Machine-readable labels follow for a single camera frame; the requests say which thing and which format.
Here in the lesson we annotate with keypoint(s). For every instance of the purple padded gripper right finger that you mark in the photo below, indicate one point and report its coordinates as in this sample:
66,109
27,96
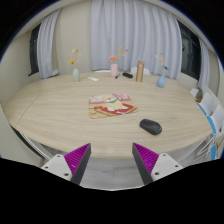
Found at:
153,166

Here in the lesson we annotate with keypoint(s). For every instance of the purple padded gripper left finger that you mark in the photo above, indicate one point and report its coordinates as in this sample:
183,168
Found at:
71,166

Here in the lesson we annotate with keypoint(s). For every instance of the black computer mouse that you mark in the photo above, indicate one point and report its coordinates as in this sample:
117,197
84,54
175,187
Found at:
151,126

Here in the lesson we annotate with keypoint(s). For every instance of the white chair blue trim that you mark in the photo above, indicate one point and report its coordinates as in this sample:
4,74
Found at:
214,112

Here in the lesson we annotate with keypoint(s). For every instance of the blue vase with dried flowers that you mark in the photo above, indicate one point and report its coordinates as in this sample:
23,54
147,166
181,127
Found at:
161,79

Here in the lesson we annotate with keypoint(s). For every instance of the white far chair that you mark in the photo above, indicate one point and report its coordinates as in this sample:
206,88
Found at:
194,92

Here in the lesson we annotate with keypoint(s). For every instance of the white remote control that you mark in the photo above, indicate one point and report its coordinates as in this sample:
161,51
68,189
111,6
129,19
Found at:
93,79

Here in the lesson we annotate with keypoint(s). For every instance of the green vase with yellow flowers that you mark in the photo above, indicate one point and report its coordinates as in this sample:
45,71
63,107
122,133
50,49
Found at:
74,61

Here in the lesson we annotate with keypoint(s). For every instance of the black rectangular case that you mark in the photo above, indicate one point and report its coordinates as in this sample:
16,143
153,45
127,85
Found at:
127,75

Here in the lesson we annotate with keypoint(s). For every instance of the pink vase with orange flowers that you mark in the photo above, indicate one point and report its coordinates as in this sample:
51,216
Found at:
114,61

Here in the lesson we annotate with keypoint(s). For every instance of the copper metal bottle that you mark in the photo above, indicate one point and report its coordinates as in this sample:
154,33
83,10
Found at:
140,71

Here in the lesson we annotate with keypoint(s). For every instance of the white right curtain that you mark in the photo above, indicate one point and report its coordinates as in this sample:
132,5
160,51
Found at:
205,65

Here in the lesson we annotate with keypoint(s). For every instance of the white curtain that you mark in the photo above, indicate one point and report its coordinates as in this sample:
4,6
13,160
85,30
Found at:
205,65
45,44
139,31

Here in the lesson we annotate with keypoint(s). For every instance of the dark left window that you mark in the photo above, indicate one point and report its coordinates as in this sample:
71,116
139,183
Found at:
33,50

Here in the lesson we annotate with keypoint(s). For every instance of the dark window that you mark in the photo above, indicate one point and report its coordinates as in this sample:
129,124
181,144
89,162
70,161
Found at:
191,52
33,50

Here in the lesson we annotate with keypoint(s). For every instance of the dark right window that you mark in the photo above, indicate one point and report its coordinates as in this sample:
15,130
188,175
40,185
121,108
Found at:
191,52

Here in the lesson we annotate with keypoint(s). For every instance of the white left curtain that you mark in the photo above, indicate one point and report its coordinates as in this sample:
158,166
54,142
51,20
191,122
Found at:
45,44

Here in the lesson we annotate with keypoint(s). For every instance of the white centre curtain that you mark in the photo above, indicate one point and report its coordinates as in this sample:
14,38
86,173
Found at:
139,31

